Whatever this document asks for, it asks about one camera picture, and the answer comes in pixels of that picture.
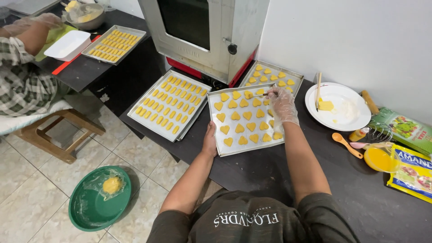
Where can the wooden rolling pin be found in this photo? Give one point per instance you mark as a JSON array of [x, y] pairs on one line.
[[370, 102]]

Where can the green cutting mat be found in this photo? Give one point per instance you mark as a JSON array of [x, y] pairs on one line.
[[55, 35]]

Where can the person's right fingers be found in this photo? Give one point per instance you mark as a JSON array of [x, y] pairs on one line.
[[275, 98]]

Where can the green plastic bowl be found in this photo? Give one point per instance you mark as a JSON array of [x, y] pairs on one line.
[[91, 212]]

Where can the yellow food packet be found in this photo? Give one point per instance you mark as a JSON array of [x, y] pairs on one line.
[[415, 175]]

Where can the white rectangular container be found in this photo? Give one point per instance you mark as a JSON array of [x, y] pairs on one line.
[[67, 45]]

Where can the white round plate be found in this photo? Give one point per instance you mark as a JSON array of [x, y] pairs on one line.
[[351, 114]]

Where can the orange plastic spoon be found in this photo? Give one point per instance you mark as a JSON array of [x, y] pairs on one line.
[[346, 144]]

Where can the white seat cushion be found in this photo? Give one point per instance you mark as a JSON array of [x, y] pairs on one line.
[[20, 121]]

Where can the small pastry brush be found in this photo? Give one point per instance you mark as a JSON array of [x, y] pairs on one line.
[[260, 95]]

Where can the red plastic ruler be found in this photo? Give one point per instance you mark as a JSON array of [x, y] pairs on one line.
[[64, 66]]

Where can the person's dark shirt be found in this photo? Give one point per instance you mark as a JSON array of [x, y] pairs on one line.
[[256, 222]]

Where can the metal tray of stick cookies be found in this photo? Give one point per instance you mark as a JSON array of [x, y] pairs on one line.
[[101, 59]]

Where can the metal tray of oblong cookies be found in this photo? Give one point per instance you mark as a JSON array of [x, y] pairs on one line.
[[141, 118]]

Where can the green food packet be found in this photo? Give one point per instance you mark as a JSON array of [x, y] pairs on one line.
[[405, 130]]

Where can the metal tray of heart cookies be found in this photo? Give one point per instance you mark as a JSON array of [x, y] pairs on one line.
[[297, 77], [233, 143]]

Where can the pink plastic spoon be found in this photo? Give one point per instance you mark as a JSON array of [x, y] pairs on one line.
[[358, 145]]

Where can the rows of stick cookie dough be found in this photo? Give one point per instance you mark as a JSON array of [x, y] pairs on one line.
[[114, 45]]

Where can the clear plastic wrap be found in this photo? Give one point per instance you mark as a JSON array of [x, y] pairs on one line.
[[94, 182]]

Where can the steel oven with red base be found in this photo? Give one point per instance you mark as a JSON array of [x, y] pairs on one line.
[[216, 57]]

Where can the metal mixing bowl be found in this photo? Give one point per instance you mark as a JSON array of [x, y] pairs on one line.
[[87, 18]]

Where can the group of heart cookie dough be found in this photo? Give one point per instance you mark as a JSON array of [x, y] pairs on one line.
[[263, 78], [240, 128]]

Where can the rows of oblong cookie dough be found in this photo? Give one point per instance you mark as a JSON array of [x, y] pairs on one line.
[[170, 101]]

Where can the brown floor mat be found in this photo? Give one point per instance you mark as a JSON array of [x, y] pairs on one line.
[[209, 192]]

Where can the small yellow bottle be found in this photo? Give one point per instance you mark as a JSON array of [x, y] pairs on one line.
[[357, 135]]

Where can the person's right hand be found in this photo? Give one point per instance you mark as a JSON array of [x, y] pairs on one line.
[[285, 108]]

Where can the yellow butter piece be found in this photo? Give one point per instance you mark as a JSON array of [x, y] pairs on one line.
[[325, 106]]

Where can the yellow dough ball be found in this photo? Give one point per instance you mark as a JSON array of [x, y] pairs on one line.
[[111, 185]]

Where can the clear cup of egg yolk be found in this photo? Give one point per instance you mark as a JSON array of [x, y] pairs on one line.
[[381, 159]]

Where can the wooden stool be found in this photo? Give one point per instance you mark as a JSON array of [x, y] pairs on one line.
[[67, 125]]

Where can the person's left hand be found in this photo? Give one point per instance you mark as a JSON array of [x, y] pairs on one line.
[[209, 143]]

